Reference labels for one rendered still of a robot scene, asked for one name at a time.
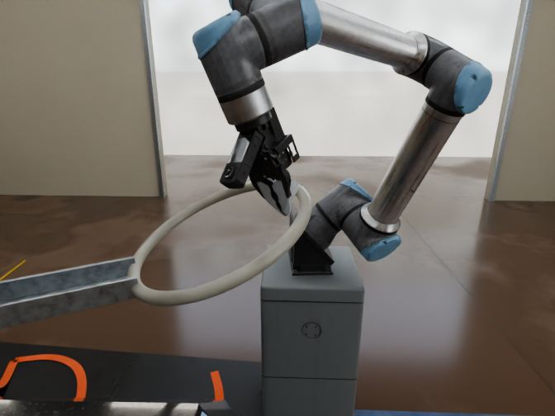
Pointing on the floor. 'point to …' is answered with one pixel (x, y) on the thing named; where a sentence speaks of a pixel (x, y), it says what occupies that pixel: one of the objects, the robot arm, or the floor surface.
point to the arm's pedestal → (310, 338)
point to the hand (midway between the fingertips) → (283, 212)
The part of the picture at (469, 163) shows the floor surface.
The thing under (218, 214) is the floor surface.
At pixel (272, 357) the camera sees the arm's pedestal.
